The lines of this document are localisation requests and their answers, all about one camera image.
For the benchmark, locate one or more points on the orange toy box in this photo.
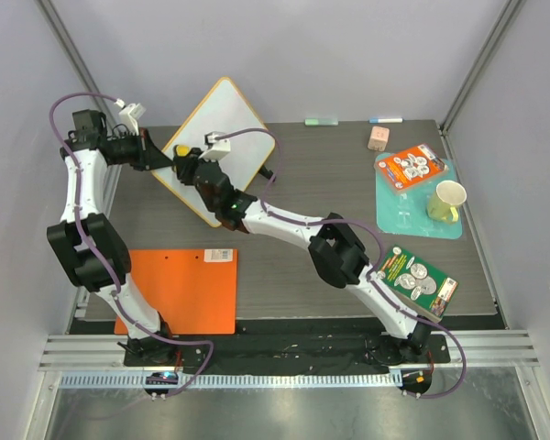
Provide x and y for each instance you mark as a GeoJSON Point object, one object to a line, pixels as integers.
{"type": "Point", "coordinates": [409, 168]}

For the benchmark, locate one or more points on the aluminium frame rail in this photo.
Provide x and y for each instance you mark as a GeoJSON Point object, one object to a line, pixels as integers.
{"type": "Point", "coordinates": [497, 348]}

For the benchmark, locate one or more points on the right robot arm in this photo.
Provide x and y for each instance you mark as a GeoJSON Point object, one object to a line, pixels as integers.
{"type": "Point", "coordinates": [338, 255]}

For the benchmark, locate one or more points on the orange plastic board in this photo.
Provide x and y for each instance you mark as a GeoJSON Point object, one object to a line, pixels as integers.
{"type": "Point", "coordinates": [193, 290]}

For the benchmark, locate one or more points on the pink cube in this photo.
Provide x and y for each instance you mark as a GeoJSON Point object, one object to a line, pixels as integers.
{"type": "Point", "coordinates": [378, 139]}

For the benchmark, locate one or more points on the blue white marker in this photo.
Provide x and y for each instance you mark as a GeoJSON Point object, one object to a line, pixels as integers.
{"type": "Point", "coordinates": [394, 120]}

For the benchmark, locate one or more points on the white slotted cable duct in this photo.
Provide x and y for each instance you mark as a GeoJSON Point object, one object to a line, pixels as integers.
{"type": "Point", "coordinates": [154, 380]}

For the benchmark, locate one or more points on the teal silicone mat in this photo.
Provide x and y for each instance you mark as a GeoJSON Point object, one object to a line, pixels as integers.
{"type": "Point", "coordinates": [405, 213]}

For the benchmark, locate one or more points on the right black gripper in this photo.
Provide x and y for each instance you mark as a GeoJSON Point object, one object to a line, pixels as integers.
{"type": "Point", "coordinates": [191, 166]}

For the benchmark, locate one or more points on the green packaged book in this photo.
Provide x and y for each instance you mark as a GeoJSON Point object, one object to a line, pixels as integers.
{"type": "Point", "coordinates": [422, 286]}

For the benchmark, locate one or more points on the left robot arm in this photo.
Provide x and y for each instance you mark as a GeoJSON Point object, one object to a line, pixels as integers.
{"type": "Point", "coordinates": [91, 252]}

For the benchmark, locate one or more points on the yellow framed whiteboard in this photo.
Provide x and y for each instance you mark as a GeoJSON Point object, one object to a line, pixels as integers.
{"type": "Point", "coordinates": [225, 110]}

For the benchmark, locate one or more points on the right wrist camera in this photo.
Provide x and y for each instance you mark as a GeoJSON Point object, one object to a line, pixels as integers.
{"type": "Point", "coordinates": [216, 147]}

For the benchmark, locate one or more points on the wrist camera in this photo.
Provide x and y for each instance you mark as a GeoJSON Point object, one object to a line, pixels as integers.
{"type": "Point", "coordinates": [216, 147]}
{"type": "Point", "coordinates": [129, 115]}

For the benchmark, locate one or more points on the green marker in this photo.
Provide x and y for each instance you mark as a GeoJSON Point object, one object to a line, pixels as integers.
{"type": "Point", "coordinates": [320, 122]}

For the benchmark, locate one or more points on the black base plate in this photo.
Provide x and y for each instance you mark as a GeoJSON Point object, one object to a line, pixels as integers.
{"type": "Point", "coordinates": [281, 347]}

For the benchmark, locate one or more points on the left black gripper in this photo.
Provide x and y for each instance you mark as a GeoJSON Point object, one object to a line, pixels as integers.
{"type": "Point", "coordinates": [150, 156]}

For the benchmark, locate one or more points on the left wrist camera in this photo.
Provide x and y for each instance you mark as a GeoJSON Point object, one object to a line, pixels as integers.
{"type": "Point", "coordinates": [129, 115]}

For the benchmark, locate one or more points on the yellow-green paper cup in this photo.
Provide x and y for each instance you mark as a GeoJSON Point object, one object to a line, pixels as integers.
{"type": "Point", "coordinates": [447, 198]}

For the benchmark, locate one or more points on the yellow black eraser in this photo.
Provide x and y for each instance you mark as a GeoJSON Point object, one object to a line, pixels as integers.
{"type": "Point", "coordinates": [185, 163]}

